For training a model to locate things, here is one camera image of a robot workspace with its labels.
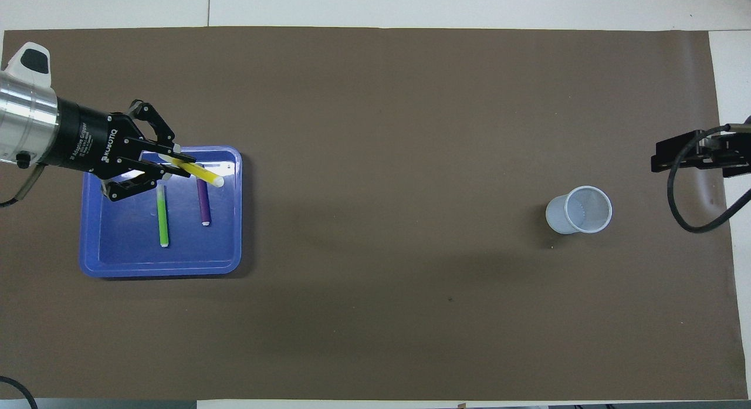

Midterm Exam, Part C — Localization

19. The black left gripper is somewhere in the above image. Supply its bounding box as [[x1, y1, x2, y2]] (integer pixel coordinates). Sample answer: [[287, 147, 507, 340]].
[[40, 98, 197, 202]]

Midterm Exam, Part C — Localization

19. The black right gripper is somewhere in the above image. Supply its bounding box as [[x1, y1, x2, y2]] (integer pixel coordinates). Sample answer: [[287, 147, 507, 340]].
[[650, 116, 751, 178]]

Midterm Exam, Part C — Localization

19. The yellow highlighter pen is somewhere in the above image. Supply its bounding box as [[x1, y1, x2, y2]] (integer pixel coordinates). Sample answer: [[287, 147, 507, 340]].
[[157, 154, 225, 188]]

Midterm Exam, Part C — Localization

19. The green highlighter pen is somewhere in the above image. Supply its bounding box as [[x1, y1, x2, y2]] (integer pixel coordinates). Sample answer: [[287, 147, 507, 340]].
[[156, 184, 170, 247]]

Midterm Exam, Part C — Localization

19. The purple highlighter pen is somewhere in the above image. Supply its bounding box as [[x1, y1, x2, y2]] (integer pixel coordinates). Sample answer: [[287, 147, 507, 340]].
[[195, 163, 211, 227]]

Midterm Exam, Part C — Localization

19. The blue plastic tray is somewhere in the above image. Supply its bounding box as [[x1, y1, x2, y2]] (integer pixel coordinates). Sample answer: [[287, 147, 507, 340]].
[[79, 146, 242, 279]]

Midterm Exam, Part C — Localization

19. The translucent plastic cup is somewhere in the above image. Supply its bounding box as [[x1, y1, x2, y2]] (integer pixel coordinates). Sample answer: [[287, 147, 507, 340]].
[[546, 186, 613, 235]]

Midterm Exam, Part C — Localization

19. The brown table mat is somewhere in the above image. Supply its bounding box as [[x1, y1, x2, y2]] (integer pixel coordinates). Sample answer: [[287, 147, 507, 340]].
[[0, 26, 749, 401]]

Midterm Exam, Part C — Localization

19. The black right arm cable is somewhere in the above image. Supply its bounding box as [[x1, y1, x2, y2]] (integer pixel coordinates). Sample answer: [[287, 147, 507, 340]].
[[668, 124, 751, 234]]

